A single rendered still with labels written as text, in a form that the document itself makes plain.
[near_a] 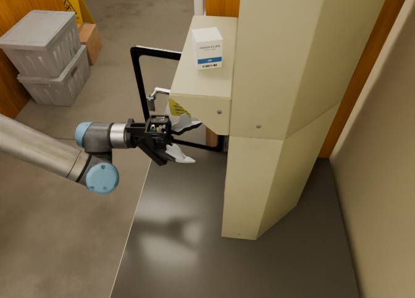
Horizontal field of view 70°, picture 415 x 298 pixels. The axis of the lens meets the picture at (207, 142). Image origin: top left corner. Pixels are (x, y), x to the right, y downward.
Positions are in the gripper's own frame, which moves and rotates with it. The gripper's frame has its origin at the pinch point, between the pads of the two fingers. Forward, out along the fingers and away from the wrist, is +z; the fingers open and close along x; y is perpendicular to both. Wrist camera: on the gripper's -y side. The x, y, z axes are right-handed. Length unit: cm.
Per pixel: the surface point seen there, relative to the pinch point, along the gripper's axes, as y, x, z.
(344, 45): 33.0, -6.4, 29.4
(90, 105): -112, 147, -134
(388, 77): 9, 19, 52
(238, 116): 23.0, -14.1, 11.2
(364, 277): -34, -21, 49
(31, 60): -60, 140, -163
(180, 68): 28.3, -5.9, -0.6
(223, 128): 19.9, -14.1, 8.4
